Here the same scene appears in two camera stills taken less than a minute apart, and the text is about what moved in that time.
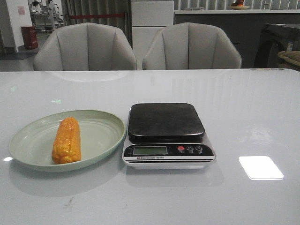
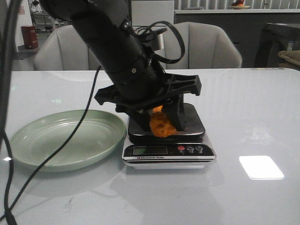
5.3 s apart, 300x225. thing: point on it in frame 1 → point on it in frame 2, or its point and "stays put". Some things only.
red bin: (30, 36) stays put
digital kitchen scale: (167, 136) stays put
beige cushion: (294, 56) stays put
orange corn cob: (66, 146) → (161, 125)
